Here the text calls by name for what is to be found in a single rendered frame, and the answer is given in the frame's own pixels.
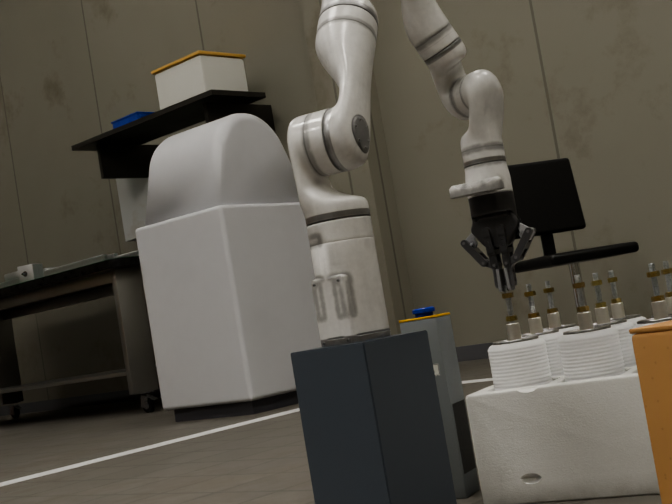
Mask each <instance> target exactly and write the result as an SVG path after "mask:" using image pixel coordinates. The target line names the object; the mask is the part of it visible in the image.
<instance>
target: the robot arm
mask: <svg viewBox="0 0 672 504"><path fill-rule="evenodd" d="M401 10H402V18H403V24H404V28H405V31H406V33H407V36H408V38H409V40H410V41H411V43H412V44H413V46H414V47H415V49H416V50H417V52H418V53H419V55H420V56H421V58H422V59H423V61H424V62H425V63H426V65H427V66H428V67H429V69H430V72H431V75H432V78H433V81H434V84H435V86H436V89H437V91H438V94H439V96H440V99H441V101H442V103H443V105H444V106H445V108H446V109H447V110H448V112H449V113H450V114H452V115H453V116H454V117H456V118H458V119H460V120H469V128H468V130H467V132H466V133H465V134H464V135H463V136H462V138H461V141H460V145H461V152H462V158H463V164H464V170H465V184H464V183H463V184H461V185H460V184H459V185H457V186H456V185H455V186H451V188H450V189H449V193H450V198H451V199H458V198H463V197H468V201H469V207H470V213H471V218H472V227H471V234H470V235H469V236H468V237H467V238H466V240H462V241H461V243H460V244H461V246H462V247H463V248H464V249H465V250H466V251H467V252H468V253H469V254H470V255H471V256H472V257H473V258H474V259H475V260H476V261H477V262H478V263H479V264H480V265H481V266H482V267H488V268H491V269H492V271H493V276H494V283H495V287H496V289H497V288H499V292H504V287H503V286H504V285H506V287H507V290H508V291H510V290H515V285H517V278H516V273H515V268H514V266H515V264H516V263H517V262H519V261H522V260H523V259H524V257H525V255H526V253H527V251H528V249H529V246H530V244H531V242H532V240H533V238H534V236H535V233H536V229H535V228H533V227H528V226H526V225H524V224H522V222H521V219H520V218H519V217H518V215H517V211H516V205H515V199H514V193H513V188H512V182H511V176H510V172H509V169H508V166H507V162H506V157H505V151H504V146H503V141H502V129H503V115H504V95H503V89H502V86H501V84H500V82H499V80H498V78H497V77H496V76H495V75H494V74H493V73H492V72H490V71H488V70H484V69H481V70H476V71H473V72H471V73H469V74H467V75H466V73H465V71H464V69H463V66H462V63H461V60H462V59H463V58H464V56H465V54H466V47H465V45H464V43H463V42H462V40H461V39H460V37H459V36H458V34H457V33H456V31H455V30H454V28H453V27H452V25H451V24H450V22H449V21H448V19H447V18H446V16H445V15H444V13H443V12H442V10H441V8H440V7H439V5H438V3H437V2H436V0H401ZM377 32H378V16H377V12H376V10H375V7H374V6H373V4H372V3H371V1H370V0H322V4H321V10H320V15H319V20H318V26H317V33H316V40H315V49H316V53H317V56H318V59H319V60H320V62H321V64H322V65H323V67H324V68H325V70H326V71H327V72H328V73H329V74H330V76H331V77H332V78H333V79H334V81H335V82H336V83H337V85H338V87H339V98H338V102H337V104H336V105H335V106H334V107H332V108H328V109H325V110H321V111H317V112H313V113H309V114H306V115H302V116H299V117H296V118H294V119H293V120H292V121H291V122H290V124H289V127H288V132H287V144H288V151H289V156H290V161H291V165H292V170H293V174H294V179H295V183H296V188H297V193H298V198H299V202H300V206H301V208H302V211H303V214H304V217H305V221H306V226H307V232H308V238H309V244H310V250H311V256H312V262H313V268H314V274H315V280H312V282H311V286H312V292H313V298H314V304H315V311H316V317H317V323H318V329H319V335H320V341H321V347H322V348H323V347H330V346H337V345H344V344H351V343H357V342H362V341H368V340H373V339H379V338H384V337H389V336H391V333H390V327H389V321H388V315H387V309H386V304H385V298H384V292H383V286H382V280H381V275H380V269H379V263H378V257H377V251H376V245H375V239H374V233H373V227H372V221H371V216H370V209H369V204H368V201H367V200H366V198H364V197H362V196H357V195H349V194H344V193H341V192H339V191H337V190H335V189H334V188H333V187H332V185H331V183H330V179H329V175H333V174H337V173H342V172H345V171H350V170H353V169H356V168H358V167H360V166H362V165H363V164H364V163H365V161H366V159H367V157H368V153H369V148H370V100H371V80H372V70H373V61H374V54H375V48H376V41H377ZM518 231H520V233H519V236H520V237H521V239H520V241H519V243H518V245H517V248H516V250H515V252H514V247H513V242H514V240H515V238H516V236H517V233H518ZM476 238H477V240H478V241H479V242H480V243H481V244H482V245H483V246H484V247H486V251H487V255H488V256H489V258H488V257H487V256H486V255H485V254H484V253H483V252H482V251H481V250H480V249H479V248H478V247H477V246H478V242H477V241H476ZM513 252H514V254H513ZM500 254H502V260H501V255H500ZM502 261H503V265H504V268H503V269H502Z"/></svg>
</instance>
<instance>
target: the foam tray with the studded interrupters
mask: <svg viewBox="0 0 672 504"><path fill-rule="evenodd" d="M625 371H626V372H625V373H623V374H621V375H616V376H609V377H600V378H592V379H584V380H576V381H568V382H565V378H564V376H565V375H562V376H555V377H552V380H553V381H552V382H550V383H547V384H543V385H536V386H528V387H520V388H512V389H504V390H496V391H494V389H495V388H494V385H492V386H489V387H487V388H484V389H482V390H479V391H477V392H474V393H472V394H469V395H467V396H466V404H467V410H468V416H469V422H470V427H471V433H472V439H473V445H474V450H475V456H476V462H477V468H478V473H479V479H480V485H481V491H482V496H483V502H484V504H533V503H547V502H561V501H574V500H588V499H601V498H615V497H629V496H642V495H656V494H660V490H659V485H658V479H657V474H656V468H655V463H654V458H653V452H652V447H651V441H650V436H649V430H648V425H647V420H646V414H645V409H644V403H643V398H642V392H641V387H640V381H639V376H638V371H637V366H633V367H625Z"/></svg>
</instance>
